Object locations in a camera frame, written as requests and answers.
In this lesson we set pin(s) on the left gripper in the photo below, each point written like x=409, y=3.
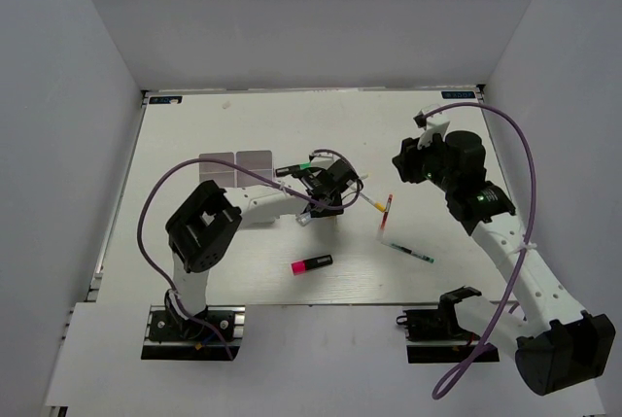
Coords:
x=330, y=211

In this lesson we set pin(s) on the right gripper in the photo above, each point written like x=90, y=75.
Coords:
x=410, y=156

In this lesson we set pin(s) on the blue cap glue bottle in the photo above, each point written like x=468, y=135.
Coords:
x=303, y=219

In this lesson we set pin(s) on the red pen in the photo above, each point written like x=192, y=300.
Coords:
x=386, y=212

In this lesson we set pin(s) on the white pen orange tip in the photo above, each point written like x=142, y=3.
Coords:
x=377, y=205

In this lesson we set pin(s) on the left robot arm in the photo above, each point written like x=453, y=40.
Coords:
x=201, y=230

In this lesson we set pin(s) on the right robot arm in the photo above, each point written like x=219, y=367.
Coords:
x=556, y=343

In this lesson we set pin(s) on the green highlighter marker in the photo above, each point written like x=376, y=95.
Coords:
x=291, y=169

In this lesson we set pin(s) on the pink highlighter marker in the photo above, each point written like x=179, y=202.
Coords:
x=301, y=267

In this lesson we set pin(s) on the right blue table label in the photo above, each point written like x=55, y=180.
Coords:
x=457, y=95

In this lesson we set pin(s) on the blue table label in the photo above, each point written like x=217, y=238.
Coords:
x=166, y=100
x=457, y=95

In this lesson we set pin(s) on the right white organizer tray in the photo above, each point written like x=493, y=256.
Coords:
x=257, y=161

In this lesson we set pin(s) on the green ink pen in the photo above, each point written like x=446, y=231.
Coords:
x=400, y=248

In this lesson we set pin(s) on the left blue table label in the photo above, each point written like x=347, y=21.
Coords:
x=166, y=100

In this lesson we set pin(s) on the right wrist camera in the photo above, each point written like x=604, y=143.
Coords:
x=433, y=123

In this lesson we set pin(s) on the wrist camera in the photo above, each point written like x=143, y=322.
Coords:
x=321, y=159
x=433, y=123

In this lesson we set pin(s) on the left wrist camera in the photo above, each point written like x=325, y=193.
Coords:
x=321, y=159

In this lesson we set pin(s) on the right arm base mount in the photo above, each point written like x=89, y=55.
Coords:
x=433, y=336

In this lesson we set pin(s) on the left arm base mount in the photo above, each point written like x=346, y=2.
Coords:
x=166, y=340

